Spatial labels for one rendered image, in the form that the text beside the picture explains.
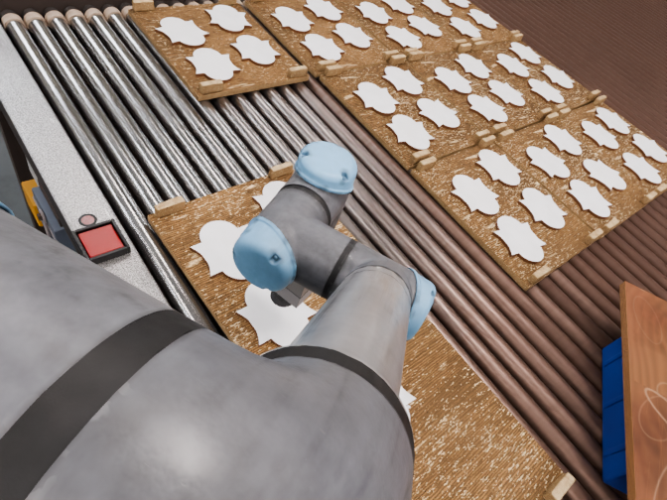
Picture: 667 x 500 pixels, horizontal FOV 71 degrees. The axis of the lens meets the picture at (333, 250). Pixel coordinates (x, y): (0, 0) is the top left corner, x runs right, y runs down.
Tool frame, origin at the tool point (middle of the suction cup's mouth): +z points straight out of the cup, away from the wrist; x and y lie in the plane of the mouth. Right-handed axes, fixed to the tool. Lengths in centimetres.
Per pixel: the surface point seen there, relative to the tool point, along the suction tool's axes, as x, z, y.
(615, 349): -42, 3, -57
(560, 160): -101, 5, -28
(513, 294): -44, 8, -35
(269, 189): -22.1, 5.3, 20.8
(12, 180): -23, 100, 145
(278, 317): 0.9, 5.3, -0.9
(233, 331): 7.9, 6.1, 3.1
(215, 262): 0.1, 5.3, 15.0
